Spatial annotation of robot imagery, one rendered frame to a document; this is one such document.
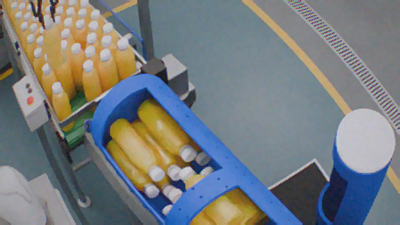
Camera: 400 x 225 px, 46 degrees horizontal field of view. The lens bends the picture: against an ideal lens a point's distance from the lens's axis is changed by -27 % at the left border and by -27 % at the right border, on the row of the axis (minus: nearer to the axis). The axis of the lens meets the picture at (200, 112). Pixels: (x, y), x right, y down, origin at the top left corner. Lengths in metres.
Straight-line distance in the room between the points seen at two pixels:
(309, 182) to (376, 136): 0.99
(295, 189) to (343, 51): 1.21
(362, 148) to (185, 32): 2.09
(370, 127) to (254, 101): 1.50
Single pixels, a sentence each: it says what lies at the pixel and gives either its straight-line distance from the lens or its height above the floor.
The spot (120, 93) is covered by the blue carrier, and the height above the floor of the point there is 1.23.
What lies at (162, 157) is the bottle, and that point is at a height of 1.10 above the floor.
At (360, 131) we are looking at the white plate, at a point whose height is 1.04.
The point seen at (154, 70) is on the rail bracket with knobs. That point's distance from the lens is 2.05.
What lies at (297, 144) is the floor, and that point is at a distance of 3.08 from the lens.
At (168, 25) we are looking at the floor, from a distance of 3.72.
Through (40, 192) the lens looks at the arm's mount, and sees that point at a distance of 1.75.
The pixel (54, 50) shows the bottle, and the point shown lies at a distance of 1.89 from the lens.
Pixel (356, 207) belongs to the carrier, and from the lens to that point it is 1.97.
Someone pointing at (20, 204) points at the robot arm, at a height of 1.29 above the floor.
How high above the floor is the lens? 2.47
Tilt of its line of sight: 50 degrees down
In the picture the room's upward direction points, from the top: 6 degrees counter-clockwise
